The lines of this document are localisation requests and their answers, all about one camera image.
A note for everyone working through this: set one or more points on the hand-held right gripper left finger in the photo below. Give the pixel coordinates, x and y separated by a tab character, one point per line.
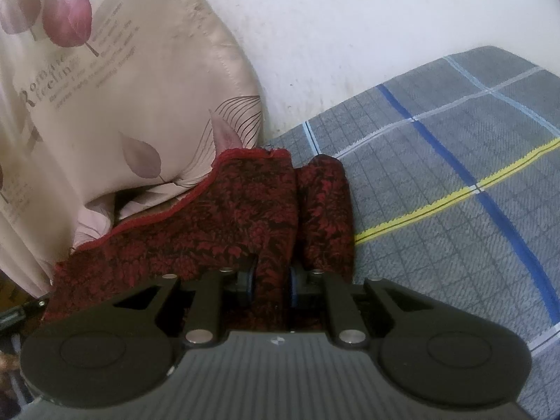
248	288

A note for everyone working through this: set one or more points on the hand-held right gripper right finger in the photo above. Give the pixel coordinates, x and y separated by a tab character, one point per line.
294	291

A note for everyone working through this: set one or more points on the dark red patterned garment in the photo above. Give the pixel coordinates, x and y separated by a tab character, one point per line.
245	210

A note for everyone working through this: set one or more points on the grey plaid bed sheet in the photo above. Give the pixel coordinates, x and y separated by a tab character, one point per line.
437	148

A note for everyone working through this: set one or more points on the beige leaf print curtain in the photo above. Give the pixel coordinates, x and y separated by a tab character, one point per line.
131	96

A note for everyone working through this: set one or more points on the dark object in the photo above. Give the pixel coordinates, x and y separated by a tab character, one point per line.
15	315

